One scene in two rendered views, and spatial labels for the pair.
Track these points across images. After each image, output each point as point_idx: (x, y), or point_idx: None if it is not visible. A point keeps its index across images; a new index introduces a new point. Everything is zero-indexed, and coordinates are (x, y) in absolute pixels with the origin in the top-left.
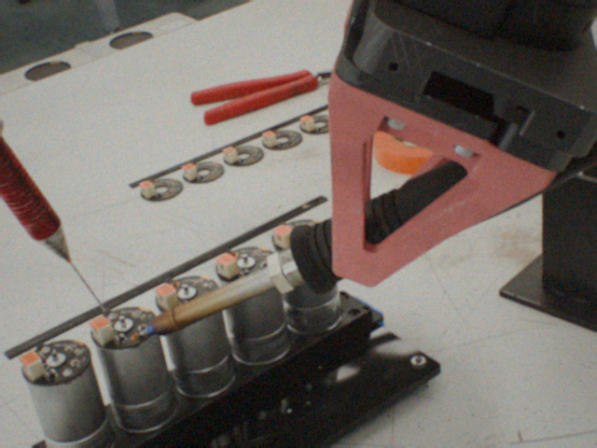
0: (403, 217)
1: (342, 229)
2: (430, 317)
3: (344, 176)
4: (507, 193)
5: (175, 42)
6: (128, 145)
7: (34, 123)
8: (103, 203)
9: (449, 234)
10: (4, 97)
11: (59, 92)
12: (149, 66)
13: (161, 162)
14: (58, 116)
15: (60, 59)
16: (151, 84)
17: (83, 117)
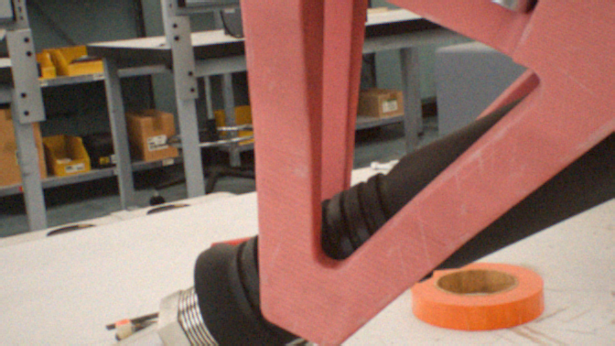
0: (393, 209)
1: (275, 212)
2: None
3: (272, 84)
4: (598, 97)
5: (213, 209)
6: (124, 289)
7: (30, 269)
8: (66, 344)
9: (475, 221)
10: (10, 247)
11: (71, 244)
12: (178, 226)
13: (155, 307)
14: (59, 264)
15: (91, 222)
16: (174, 240)
17: (86, 264)
